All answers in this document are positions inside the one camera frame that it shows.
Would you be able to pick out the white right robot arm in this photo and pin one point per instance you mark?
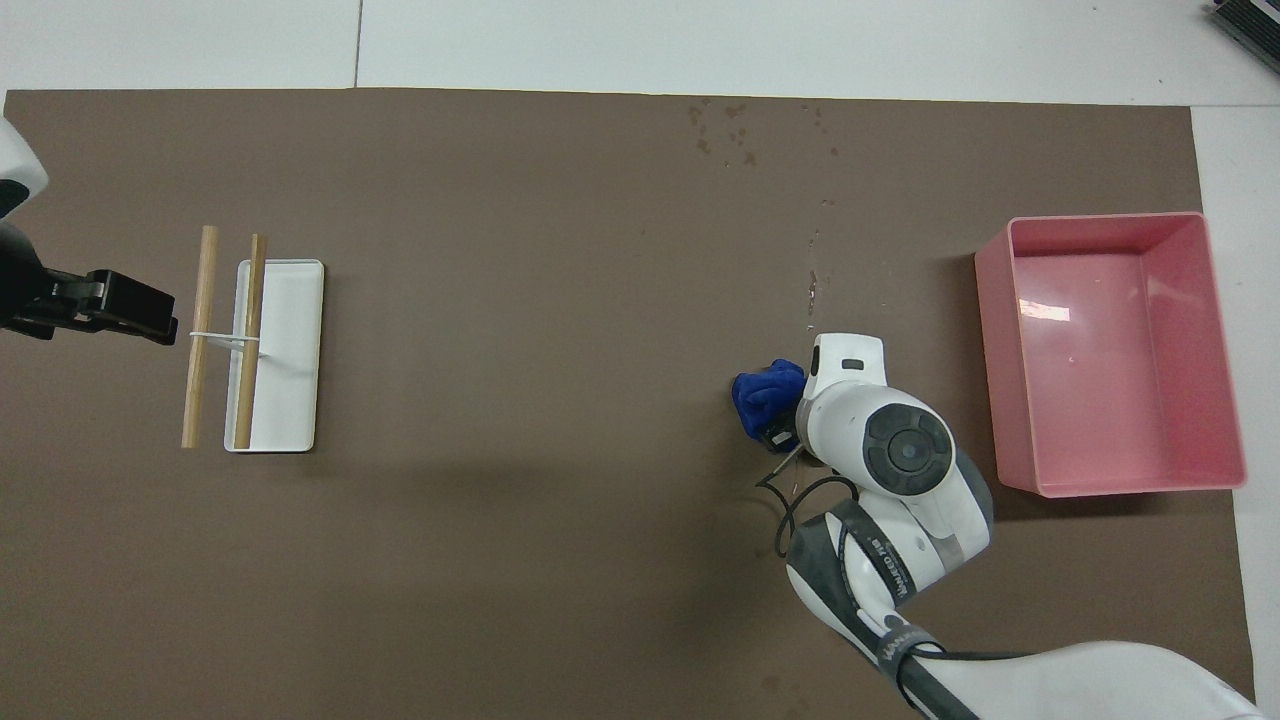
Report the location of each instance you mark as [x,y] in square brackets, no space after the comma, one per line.
[900,450]

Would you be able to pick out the pink plastic bin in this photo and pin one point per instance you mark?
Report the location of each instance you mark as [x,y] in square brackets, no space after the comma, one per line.
[1090,380]

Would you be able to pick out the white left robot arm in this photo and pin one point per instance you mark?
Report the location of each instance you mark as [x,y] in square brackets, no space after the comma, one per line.
[18,165]

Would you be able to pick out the grey keyboard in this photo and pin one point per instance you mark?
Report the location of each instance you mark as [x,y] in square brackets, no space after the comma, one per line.
[1250,22]

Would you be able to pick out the brown table mat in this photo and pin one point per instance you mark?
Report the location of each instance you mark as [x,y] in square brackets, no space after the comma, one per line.
[500,200]

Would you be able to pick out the long light wooden rod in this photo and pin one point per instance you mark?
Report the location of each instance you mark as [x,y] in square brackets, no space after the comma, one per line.
[200,330]

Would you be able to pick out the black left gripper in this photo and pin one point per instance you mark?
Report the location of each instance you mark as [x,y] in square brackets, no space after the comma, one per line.
[22,290]

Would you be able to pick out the blue microfibre towel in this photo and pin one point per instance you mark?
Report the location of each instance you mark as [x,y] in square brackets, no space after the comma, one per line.
[765,390]

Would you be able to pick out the white wooden towel rack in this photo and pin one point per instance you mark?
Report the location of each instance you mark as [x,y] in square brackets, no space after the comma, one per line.
[290,360]

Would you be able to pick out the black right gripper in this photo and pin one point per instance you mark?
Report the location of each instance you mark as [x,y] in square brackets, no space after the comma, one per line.
[782,437]

